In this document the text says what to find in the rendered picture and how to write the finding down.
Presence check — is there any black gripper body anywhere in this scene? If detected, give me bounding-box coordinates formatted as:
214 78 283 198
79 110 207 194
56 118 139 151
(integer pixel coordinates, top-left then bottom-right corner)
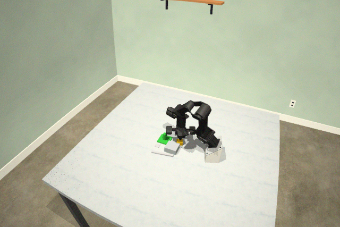
166 122 196 135

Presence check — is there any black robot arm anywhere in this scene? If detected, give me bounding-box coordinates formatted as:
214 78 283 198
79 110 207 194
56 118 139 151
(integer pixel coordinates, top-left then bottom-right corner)
166 100 220 148

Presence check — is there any gold square nut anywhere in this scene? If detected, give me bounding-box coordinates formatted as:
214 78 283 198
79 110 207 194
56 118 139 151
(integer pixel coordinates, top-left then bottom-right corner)
176 139 183 146

